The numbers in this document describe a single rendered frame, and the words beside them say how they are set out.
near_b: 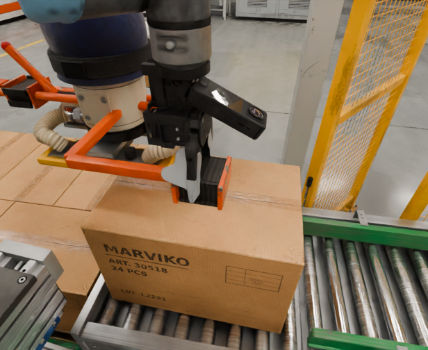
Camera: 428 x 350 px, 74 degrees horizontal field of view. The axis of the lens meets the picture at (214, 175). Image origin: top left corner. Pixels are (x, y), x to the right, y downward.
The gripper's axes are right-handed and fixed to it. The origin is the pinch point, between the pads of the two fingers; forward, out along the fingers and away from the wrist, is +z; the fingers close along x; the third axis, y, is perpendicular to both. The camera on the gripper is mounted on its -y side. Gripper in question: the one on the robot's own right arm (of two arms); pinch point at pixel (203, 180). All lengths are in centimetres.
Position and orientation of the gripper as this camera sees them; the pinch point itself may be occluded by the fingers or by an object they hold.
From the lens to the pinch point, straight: 49.2
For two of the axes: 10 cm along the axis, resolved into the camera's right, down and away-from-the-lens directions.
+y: -9.8, -1.3, 1.7
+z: 0.1, 7.7, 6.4
